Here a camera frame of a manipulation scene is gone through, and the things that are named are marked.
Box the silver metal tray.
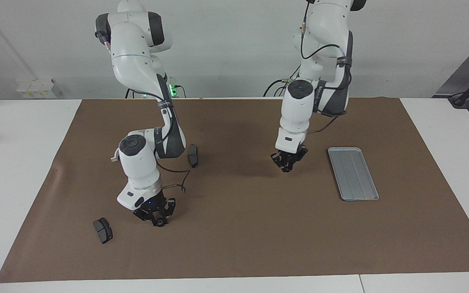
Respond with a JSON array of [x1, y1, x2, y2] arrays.
[[327, 147, 379, 201]]

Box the brown table mat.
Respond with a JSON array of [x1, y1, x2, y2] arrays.
[[0, 98, 469, 283]]

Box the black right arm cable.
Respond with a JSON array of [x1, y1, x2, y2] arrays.
[[145, 92, 191, 194]]

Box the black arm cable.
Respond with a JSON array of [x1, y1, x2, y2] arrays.
[[300, 0, 353, 135], [145, 92, 191, 194]]

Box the white wall socket boxes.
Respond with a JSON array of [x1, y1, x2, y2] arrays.
[[16, 79, 62, 99]]

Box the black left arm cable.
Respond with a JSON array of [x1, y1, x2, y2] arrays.
[[300, 0, 353, 135]]

